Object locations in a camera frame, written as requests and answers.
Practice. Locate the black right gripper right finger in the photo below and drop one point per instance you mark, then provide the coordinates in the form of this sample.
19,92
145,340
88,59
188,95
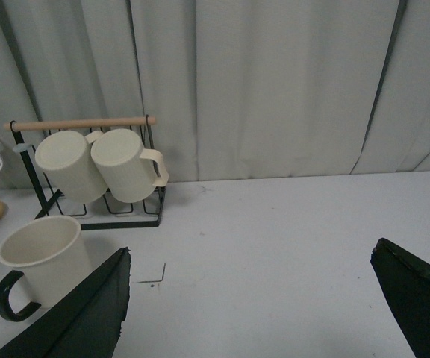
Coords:
405,282

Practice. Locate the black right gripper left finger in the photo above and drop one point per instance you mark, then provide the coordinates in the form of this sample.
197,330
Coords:
85,323

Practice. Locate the cream mug with black handle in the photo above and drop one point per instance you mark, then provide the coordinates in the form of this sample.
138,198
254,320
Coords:
49,256

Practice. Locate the cream mug right on rack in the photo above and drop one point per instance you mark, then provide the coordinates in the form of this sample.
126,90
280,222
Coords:
131,171

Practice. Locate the cream mug on rack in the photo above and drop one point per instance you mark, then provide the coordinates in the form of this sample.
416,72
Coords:
131,171
66,160

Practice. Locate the cream mug left on rack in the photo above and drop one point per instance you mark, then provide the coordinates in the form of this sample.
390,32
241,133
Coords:
66,160

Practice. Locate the black metal mug rack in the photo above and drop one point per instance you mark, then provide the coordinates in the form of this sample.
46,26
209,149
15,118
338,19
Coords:
144,123

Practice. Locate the grey curtain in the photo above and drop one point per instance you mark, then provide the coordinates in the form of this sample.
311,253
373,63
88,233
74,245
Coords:
240,89

